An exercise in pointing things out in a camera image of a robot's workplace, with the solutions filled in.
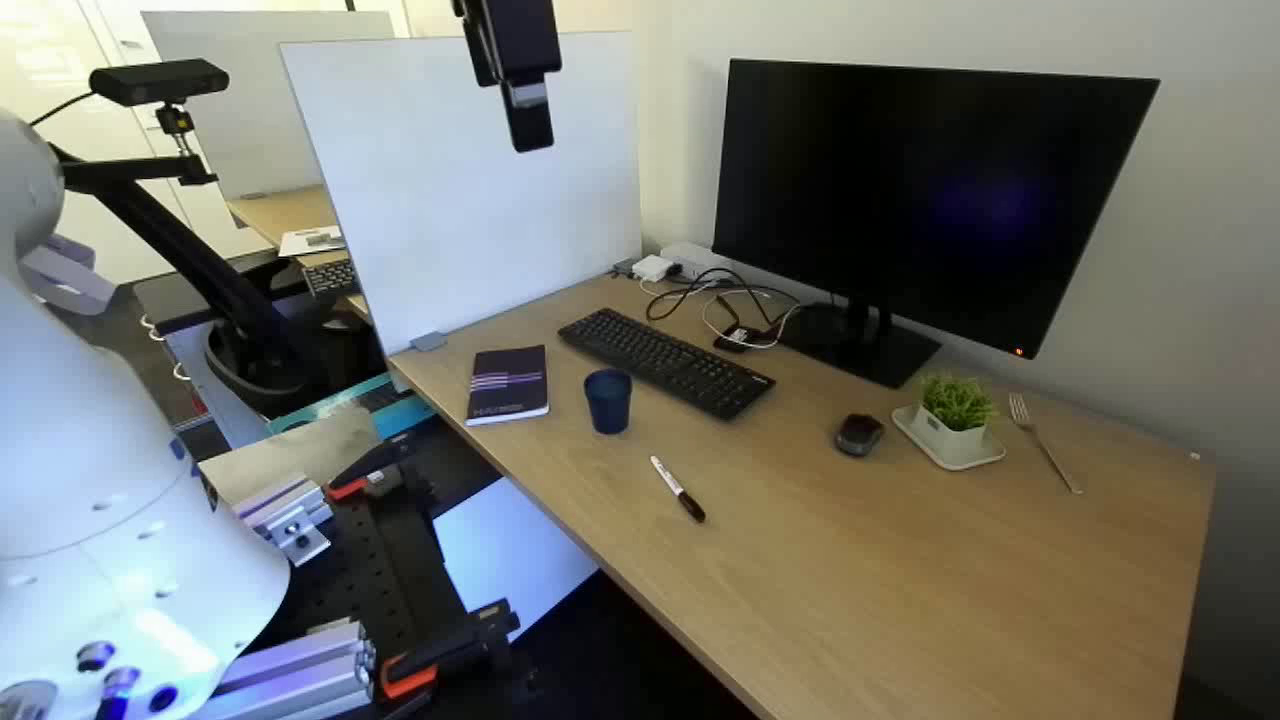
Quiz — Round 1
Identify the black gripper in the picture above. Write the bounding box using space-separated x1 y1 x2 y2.
446 0 565 155

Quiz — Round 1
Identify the blue plastic cup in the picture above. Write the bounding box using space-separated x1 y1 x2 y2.
578 365 636 441

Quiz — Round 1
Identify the black and white marker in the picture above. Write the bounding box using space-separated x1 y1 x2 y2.
643 454 711 530

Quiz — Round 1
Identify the large white board panel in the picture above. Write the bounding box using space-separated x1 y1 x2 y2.
277 29 647 359

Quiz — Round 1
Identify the small white adapter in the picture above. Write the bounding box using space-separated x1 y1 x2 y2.
627 252 689 288

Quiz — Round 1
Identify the white power hub box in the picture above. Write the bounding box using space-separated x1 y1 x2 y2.
659 241 733 273

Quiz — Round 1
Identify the desk telephone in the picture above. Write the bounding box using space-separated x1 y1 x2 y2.
296 252 364 304

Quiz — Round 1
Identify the dark purple striped notebook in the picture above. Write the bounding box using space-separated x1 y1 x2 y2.
459 339 556 431

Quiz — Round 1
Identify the black keyboard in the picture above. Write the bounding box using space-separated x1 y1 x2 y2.
556 304 780 426

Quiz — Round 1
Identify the white partition panel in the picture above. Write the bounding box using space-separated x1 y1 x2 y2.
135 7 401 203

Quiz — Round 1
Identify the small black dongle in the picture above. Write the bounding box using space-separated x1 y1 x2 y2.
711 322 782 358

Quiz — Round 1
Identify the teal bar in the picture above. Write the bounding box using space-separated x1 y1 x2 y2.
265 373 434 443

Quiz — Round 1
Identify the orange black bar clamp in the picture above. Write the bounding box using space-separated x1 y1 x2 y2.
324 456 411 507
374 598 523 704

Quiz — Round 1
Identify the black computer monitor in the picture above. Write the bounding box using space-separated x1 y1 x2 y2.
711 58 1163 392

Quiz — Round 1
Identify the brown cardboard sheet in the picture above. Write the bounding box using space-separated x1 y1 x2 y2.
195 399 384 513

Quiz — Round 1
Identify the white cabinet panel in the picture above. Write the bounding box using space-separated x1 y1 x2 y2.
430 475 598 646

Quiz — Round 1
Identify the black computer mouse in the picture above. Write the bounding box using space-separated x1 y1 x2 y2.
830 408 888 464

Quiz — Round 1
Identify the short aluminium extrusion piece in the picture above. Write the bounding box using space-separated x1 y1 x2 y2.
230 474 336 573

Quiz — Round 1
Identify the black perforated breadboard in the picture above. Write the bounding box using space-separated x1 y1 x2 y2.
285 426 534 720

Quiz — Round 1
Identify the small green potted plant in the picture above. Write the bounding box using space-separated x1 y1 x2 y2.
906 373 995 464

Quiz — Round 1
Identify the white square saucer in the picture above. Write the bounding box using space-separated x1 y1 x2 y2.
888 399 1009 475

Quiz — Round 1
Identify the long aluminium extrusion stack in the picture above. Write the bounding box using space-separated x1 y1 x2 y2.
185 617 379 720

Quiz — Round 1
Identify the wooden fork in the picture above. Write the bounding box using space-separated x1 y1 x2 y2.
1003 387 1088 502

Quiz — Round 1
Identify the black looped cable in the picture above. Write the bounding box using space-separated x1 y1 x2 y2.
643 266 802 352

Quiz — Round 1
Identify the black camera bar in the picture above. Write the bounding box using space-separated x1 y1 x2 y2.
86 58 230 112

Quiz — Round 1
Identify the black camera stand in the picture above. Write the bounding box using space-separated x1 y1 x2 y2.
18 102 336 403

